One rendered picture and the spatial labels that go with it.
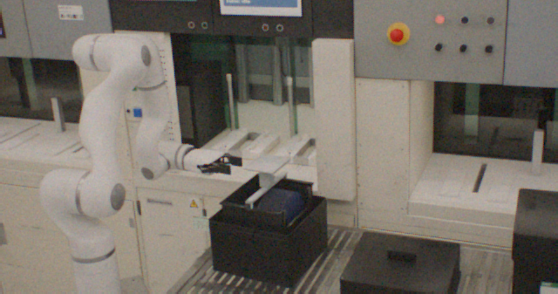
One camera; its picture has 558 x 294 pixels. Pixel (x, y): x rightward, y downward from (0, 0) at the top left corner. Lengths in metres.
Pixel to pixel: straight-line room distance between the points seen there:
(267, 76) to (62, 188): 1.64
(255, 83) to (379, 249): 1.51
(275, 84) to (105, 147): 1.51
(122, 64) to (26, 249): 1.50
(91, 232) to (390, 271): 0.81
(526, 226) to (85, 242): 1.15
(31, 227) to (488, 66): 1.97
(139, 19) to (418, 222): 1.16
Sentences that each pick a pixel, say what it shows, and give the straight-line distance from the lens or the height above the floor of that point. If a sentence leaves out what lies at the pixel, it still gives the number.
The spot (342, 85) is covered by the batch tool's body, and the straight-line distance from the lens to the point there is 2.27.
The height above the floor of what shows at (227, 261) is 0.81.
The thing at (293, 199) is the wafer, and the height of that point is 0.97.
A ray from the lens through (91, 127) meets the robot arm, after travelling 1.99.
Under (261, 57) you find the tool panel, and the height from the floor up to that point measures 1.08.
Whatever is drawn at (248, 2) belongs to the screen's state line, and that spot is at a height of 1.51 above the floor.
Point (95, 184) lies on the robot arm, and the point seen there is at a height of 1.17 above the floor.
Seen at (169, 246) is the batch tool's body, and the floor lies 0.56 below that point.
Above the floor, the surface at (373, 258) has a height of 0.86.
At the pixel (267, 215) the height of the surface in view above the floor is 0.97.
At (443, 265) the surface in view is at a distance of 2.09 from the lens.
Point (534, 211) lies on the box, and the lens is 2.08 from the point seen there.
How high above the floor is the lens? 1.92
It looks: 20 degrees down
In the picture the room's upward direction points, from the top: 3 degrees counter-clockwise
